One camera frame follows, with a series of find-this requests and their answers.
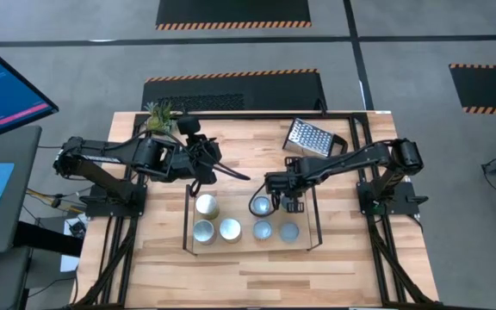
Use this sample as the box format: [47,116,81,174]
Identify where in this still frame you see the orange-sided tin can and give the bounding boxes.
[252,220,275,241]

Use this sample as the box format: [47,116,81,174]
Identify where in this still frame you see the black desk support beam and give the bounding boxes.
[15,221,84,258]

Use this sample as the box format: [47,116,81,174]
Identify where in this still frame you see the yellow and black cable bundle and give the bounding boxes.
[23,187,88,215]

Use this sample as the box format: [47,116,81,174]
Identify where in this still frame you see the white power strip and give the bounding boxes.
[63,214,89,239]

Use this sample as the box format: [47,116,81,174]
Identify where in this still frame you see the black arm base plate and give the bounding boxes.
[79,180,148,218]
[357,180,429,215]

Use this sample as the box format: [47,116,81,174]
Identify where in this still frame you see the white paper sheet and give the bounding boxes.
[59,253,81,273]

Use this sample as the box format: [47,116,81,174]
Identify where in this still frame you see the grey side desk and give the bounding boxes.
[0,125,42,257]

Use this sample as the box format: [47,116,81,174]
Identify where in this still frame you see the black mat striped upper edge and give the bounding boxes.
[140,68,329,112]

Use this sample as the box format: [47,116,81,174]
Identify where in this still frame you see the clear acrylic tray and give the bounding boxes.
[181,179,325,256]

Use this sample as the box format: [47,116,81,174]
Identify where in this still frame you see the tall shiny-lid tin can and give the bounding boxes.
[219,218,244,245]

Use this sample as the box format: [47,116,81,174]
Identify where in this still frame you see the black mat two striped edges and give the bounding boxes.
[448,63,496,116]

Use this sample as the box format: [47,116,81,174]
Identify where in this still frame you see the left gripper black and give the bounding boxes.
[171,115,224,198]

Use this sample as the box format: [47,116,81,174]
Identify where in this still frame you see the small green succulent plant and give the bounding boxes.
[143,101,179,134]

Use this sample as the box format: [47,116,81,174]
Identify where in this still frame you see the monitor with blue screen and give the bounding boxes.
[0,34,59,146]

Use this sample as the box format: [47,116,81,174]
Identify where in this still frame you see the green label tin can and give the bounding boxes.
[195,193,221,220]

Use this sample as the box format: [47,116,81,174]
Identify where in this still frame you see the pink and teal tin can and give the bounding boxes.
[251,195,274,218]

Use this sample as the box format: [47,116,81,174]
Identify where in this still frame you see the metal box grater black handle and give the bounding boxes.
[282,117,350,158]

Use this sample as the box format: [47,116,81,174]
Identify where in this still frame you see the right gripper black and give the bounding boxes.
[263,156,319,214]

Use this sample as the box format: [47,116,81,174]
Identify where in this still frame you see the grey desk pedestal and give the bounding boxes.
[0,249,32,310]

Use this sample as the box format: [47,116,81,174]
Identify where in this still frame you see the black mat striped lower edge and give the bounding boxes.
[155,0,313,31]

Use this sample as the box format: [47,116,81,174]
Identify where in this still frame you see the tomatoes label tin can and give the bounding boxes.
[192,219,218,246]

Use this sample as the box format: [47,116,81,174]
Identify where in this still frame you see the black mat striped edge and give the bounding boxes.
[140,68,329,112]
[155,0,313,31]

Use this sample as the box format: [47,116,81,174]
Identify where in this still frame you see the black metal rig frame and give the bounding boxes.
[73,110,437,310]

